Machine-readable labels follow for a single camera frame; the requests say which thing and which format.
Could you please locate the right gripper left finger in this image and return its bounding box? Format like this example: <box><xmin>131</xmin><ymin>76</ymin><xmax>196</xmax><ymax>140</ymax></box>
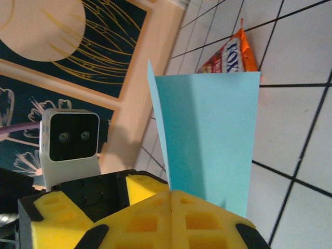
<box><xmin>74</xmin><ymin>190</ymin><xmax>172</xmax><ymax>249</ymax></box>

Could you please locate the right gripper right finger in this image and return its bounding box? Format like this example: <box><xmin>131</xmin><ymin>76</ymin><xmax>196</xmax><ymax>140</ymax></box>
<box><xmin>171</xmin><ymin>190</ymin><xmax>271</xmax><ymax>249</ymax></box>

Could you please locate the orange candy snack bag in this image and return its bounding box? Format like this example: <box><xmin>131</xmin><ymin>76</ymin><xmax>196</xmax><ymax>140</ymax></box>
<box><xmin>196</xmin><ymin>18</ymin><xmax>260</xmax><ymax>75</ymax></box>

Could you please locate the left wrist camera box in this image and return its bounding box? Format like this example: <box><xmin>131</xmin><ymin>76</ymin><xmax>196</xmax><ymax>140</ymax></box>
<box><xmin>38</xmin><ymin>108</ymin><xmax>102</xmax><ymax>192</ymax></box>

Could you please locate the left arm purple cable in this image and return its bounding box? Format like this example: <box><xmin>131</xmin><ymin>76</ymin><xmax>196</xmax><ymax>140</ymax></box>
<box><xmin>0</xmin><ymin>121</ymin><xmax>43</xmax><ymax>136</ymax></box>

